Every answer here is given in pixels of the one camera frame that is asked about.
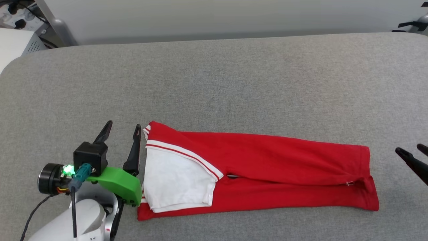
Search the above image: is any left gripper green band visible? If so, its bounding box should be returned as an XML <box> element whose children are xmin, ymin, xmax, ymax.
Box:
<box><xmin>37</xmin><ymin>120</ymin><xmax>143</xmax><ymax>207</ymax></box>

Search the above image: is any red and white basketball jersey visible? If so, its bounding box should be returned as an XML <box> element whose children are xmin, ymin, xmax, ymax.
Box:
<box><xmin>137</xmin><ymin>120</ymin><xmax>380</xmax><ymax>222</ymax></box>

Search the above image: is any black chair base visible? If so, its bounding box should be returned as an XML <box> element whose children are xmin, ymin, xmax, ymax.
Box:
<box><xmin>391</xmin><ymin>13</ymin><xmax>428</xmax><ymax>34</ymax></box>

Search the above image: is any white appliance with yellow label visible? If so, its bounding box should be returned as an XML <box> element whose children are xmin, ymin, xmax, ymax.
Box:
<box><xmin>0</xmin><ymin>28</ymin><xmax>48</xmax><ymax>75</ymax></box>

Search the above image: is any white power strip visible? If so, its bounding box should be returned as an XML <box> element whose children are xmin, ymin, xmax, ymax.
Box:
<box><xmin>0</xmin><ymin>0</ymin><xmax>48</xmax><ymax>31</ymax></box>

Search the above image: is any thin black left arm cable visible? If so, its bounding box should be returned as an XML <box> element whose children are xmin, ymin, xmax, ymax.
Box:
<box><xmin>19</xmin><ymin>163</ymin><xmax>92</xmax><ymax>241</ymax></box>

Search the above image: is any grey metal post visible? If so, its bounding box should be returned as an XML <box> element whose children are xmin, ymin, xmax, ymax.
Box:
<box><xmin>34</xmin><ymin>0</ymin><xmax>79</xmax><ymax>47</ymax></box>

